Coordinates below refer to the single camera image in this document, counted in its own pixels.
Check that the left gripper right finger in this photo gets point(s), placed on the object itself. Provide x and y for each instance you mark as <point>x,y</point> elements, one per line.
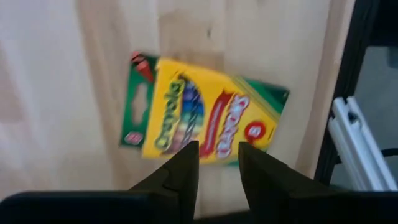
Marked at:
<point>264,183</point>

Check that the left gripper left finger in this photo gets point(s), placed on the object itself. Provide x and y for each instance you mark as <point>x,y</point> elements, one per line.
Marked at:
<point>183,177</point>

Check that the yellow green Crayola crayon box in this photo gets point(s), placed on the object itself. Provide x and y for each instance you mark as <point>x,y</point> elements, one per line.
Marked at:
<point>211,115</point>

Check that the silver aluminium extrusion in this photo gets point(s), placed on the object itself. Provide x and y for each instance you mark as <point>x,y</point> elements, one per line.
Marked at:
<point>357,143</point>

